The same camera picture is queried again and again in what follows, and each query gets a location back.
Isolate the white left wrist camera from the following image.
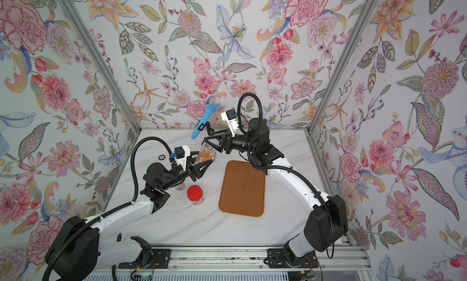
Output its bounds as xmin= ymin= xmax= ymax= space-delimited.
xmin=169 ymin=145 xmax=191 ymax=171

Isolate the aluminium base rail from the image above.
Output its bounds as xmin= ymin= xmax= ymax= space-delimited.
xmin=83 ymin=244 xmax=371 ymax=281

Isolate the red lidded plastic jar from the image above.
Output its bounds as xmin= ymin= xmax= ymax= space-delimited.
xmin=187 ymin=185 xmax=204 ymax=206

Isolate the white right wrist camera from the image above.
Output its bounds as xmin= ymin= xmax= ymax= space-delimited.
xmin=221 ymin=109 xmax=240 ymax=137

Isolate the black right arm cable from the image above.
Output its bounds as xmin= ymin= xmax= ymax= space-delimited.
xmin=236 ymin=92 xmax=334 ymax=259

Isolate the aluminium frame post right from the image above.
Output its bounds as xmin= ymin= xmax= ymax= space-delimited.
xmin=307 ymin=0 xmax=388 ymax=134

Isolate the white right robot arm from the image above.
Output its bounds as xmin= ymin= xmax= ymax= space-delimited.
xmin=195 ymin=118 xmax=349 ymax=266

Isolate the clear jar with candies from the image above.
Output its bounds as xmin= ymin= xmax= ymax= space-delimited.
xmin=195 ymin=144 xmax=216 ymax=164

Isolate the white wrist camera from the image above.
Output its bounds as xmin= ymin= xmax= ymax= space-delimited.
xmin=169 ymin=145 xmax=191 ymax=171
xmin=221 ymin=109 xmax=240 ymax=137

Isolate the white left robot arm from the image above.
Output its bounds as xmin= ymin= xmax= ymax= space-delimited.
xmin=42 ymin=152 xmax=213 ymax=281

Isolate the blue microphone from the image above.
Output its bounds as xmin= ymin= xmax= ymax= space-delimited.
xmin=191 ymin=103 xmax=216 ymax=139

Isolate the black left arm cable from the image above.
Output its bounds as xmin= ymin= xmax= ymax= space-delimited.
xmin=41 ymin=136 xmax=174 ymax=281

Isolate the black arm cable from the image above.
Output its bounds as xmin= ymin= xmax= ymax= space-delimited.
xmin=41 ymin=136 xmax=174 ymax=281
xmin=236 ymin=92 xmax=334 ymax=259

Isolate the small clear jar of candies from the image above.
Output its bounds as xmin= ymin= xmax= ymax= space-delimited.
xmin=175 ymin=183 xmax=186 ymax=191

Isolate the brown wooden tray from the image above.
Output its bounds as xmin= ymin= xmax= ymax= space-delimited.
xmin=218 ymin=161 xmax=266 ymax=217

